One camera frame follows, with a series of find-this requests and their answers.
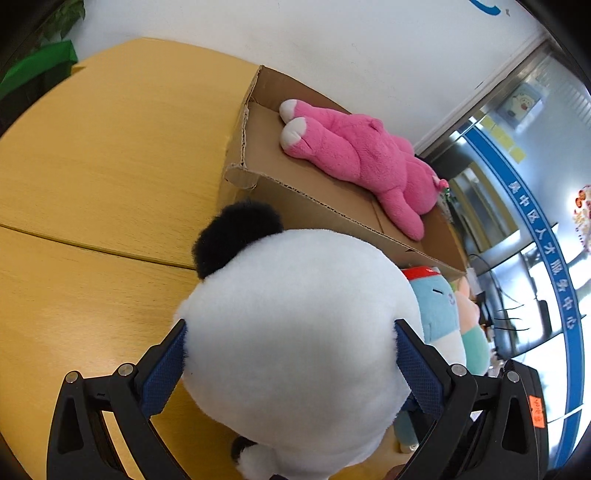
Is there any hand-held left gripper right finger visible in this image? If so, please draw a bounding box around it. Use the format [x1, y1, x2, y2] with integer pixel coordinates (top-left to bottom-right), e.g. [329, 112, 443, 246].
[394, 318, 539, 480]

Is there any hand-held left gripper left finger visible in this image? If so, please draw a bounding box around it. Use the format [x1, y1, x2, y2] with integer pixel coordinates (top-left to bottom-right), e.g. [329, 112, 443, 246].
[46, 318, 191, 480]

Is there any blue plush toy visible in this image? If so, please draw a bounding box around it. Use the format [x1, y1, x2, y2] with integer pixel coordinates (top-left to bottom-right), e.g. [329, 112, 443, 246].
[394, 272, 468, 454]

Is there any teal and pink plush toy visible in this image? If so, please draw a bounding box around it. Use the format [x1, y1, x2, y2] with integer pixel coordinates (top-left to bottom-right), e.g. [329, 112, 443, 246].
[455, 281, 491, 377]

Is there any white panda plush toy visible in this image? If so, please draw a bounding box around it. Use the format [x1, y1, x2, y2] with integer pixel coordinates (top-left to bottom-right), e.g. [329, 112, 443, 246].
[174, 200, 468, 480]

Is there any cardboard box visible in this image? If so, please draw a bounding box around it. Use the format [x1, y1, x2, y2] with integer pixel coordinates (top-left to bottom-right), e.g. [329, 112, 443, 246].
[224, 65, 468, 282]

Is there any red white plush toy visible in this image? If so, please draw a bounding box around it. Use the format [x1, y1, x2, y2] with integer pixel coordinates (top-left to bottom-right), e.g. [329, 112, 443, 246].
[402, 265, 444, 281]

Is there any blue banner strip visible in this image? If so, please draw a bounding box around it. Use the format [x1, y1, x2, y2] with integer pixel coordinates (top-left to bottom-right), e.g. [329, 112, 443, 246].
[464, 124, 588, 472]

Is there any colourful window decoration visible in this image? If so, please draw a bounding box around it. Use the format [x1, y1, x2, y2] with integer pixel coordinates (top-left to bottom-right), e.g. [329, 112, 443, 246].
[574, 185, 591, 251]

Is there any potted green plant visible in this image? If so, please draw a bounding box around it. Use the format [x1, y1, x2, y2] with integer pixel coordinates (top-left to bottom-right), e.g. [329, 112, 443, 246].
[25, 0, 86, 48]

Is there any black cable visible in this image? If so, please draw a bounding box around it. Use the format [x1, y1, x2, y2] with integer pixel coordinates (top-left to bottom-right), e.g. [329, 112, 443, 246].
[467, 253, 532, 334]

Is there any cartoon wall poster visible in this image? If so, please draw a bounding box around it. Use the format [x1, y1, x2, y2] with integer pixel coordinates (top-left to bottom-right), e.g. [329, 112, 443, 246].
[496, 83, 544, 122]

